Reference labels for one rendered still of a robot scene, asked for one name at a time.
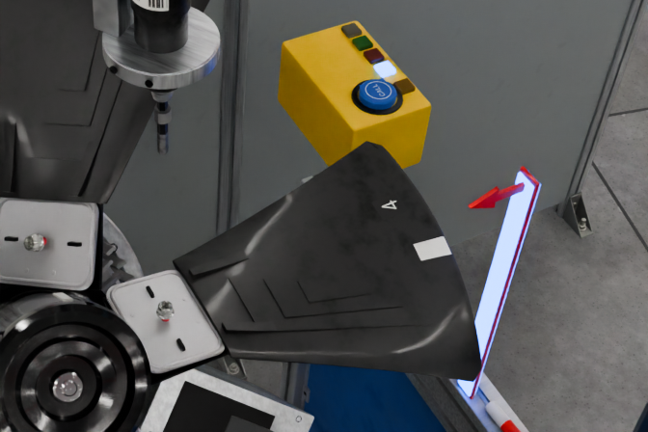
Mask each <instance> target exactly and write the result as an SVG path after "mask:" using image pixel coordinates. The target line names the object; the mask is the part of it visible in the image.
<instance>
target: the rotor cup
mask: <svg viewBox="0 0 648 432"><path fill-rule="evenodd" d="M61 292H63V293H65V294H66V295H67V296H69V297H71V298H72V299H73V300H62V299H60V298H58V297H57V296H55V295H53V293H61ZM103 297H106V295H105V294H104V292H103V291H102V290H93V289H85V290H70V289H61V288H51V287H41V286H31V285H21V284H11V283H0V432H136V430H137V429H138V427H139V425H140V424H141V422H142V420H143V418H144V415H145V413H146V410H147V407H148V405H149V398H150V391H151V371H150V365H149V358H148V354H147V351H146V349H145V346H144V344H143V343H142V341H141V339H140V338H139V336H138V335H137V333H136V332H135V330H134V329H133V328H132V327H131V326H130V325H129V323H127V322H126V321H125V320H124V319H123V318H122V317H121V316H119V315H118V314H116V313H115V312H113V311H112V310H109V309H107V307H106V306H105V304H104V302H103ZM68 372H71V373H75V374H77V375H78V376H79V377H80V378H81V379H82V381H83V384H84V390H83V392H82V394H81V396H80V397H79V398H78V399H77V400H75V401H74V402H71V403H64V402H61V401H59V400H58V399H57V398H56V396H55V395H54V392H53V386H54V383H55V381H56V379H57V378H58V377H59V376H61V375H62V374H64V373H68Z"/></svg>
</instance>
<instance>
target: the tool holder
mask: <svg viewBox="0 0 648 432"><path fill-rule="evenodd" d="M93 11H94V27H95V28H96V29H97V30H100V31H102V32H103V33H102V51H103V57H104V61H105V63H106V65H107V67H108V68H109V70H110V72H112V73H113V74H116V75H117V76H118V77H119V78H121V79H122V80H124V81H126V82H128V83H130V84H133V85H136V86H139V87H143V88H148V89H156V90H168V89H176V88H180V87H185V86H188V85H190V84H193V83H195V82H197V81H199V80H201V79H203V78H204V77H206V75H207V74H208V73H210V72H211V71H212V70H213V69H214V68H215V66H216V65H217V62H218V60H219V55H220V34H219V31H218V28H217V27H216V25H215V23H214V22H213V21H212V20H211V19H210V18H209V17H208V16H207V15H206V14H204V13H202V12H200V11H199V10H197V9H195V8H192V7H191V8H190V10H189V11H188V41H187V42H186V44H185V45H184V46H183V47H182V48H180V49H179V50H178V51H175V52H172V53H166V54H157V53H152V52H148V51H146V50H145V49H143V48H141V47H140V46H139V45H138V44H137V43H136V41H135V39H134V14H133V10H132V8H131V5H130V0H93Z"/></svg>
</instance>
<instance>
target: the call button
mask: <svg viewBox="0 0 648 432"><path fill-rule="evenodd" d="M396 96H397V93H396V89H395V87H394V86H393V85H392V84H391V83H389V82H387V81H386V80H385V79H384V78H381V79H372V80H368V81H365V82H364V83H363V84H362V85H360V91H359V100H360V102H361V103H362V104H363V105H364V106H366V107H368V108H371V109H375V110H385V109H389V108H391V107H392V106H393V105H394V104H395V101H396Z"/></svg>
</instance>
